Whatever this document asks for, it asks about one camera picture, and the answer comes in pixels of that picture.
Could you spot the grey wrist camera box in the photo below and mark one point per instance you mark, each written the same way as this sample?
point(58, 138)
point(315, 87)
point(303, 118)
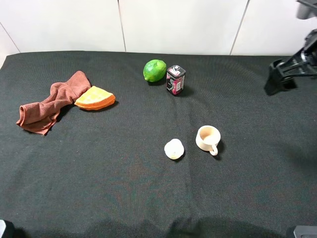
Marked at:
point(307, 9)

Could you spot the beige wooden cup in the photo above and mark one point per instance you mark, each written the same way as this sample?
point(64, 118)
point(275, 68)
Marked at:
point(207, 139)

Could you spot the green lime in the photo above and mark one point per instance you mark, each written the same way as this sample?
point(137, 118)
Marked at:
point(154, 70)

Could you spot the small white garlic toy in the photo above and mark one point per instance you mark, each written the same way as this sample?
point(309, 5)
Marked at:
point(174, 149)

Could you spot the black table cloth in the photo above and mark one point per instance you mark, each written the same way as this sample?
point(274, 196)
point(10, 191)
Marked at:
point(105, 174)

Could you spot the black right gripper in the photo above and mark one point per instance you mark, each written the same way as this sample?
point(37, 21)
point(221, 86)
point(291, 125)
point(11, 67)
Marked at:
point(302, 63)

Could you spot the brown crumpled cloth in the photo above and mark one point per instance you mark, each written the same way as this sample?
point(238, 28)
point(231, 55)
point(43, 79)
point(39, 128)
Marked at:
point(39, 117)

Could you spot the orange waffle wedge toy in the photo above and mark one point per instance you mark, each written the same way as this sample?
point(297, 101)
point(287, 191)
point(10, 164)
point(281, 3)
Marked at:
point(95, 98)

